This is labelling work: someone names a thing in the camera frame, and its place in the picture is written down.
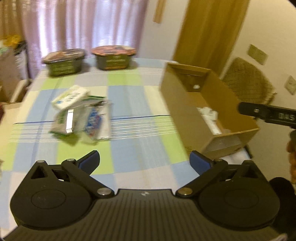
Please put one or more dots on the checkered tablecloth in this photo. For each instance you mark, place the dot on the checkered tablecloth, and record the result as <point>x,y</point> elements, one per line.
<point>143,121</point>

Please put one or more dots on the white green small box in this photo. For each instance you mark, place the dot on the white green small box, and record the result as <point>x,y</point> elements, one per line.
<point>69,97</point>

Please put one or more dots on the left green instant noodle bowl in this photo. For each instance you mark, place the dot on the left green instant noodle bowl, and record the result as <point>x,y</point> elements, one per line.
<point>65,62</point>

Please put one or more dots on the wall switch plate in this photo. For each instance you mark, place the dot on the wall switch plate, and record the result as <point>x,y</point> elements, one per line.
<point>258,55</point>

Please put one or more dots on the green instant noodle bowl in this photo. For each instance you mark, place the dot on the green instant noodle bowl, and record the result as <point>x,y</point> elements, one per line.
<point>65,62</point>
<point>113,57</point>

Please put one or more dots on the brown cardboard box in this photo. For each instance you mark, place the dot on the brown cardboard box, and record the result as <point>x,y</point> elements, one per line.
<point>186,88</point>

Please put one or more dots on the yellow plastic bag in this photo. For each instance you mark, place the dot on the yellow plastic bag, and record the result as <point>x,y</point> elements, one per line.
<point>12,41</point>

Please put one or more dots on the silver green foil pouch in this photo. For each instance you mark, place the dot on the silver green foil pouch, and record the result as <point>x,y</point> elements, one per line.
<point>64,122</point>

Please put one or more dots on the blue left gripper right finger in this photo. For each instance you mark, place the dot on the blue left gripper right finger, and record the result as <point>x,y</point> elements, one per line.
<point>208,171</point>

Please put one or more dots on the white medicine box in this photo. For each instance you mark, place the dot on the white medicine box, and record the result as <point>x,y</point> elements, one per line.
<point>210,117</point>

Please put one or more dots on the right green instant noodle bowl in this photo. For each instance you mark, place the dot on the right green instant noodle bowl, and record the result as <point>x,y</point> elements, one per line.
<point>113,57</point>

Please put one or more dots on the pink curtain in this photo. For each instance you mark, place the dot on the pink curtain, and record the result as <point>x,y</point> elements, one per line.
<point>49,26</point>

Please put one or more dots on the clear plastic container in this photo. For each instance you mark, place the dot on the clear plastic container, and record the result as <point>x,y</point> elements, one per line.
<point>221,143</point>

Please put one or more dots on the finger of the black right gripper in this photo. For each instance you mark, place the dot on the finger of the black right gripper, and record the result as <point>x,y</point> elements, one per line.
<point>268,113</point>

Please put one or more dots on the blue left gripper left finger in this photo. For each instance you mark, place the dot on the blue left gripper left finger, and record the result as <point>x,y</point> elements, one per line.
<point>79,172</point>

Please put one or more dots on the clear plastic wrapper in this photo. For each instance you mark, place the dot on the clear plastic wrapper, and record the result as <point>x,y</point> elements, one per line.
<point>105,129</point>

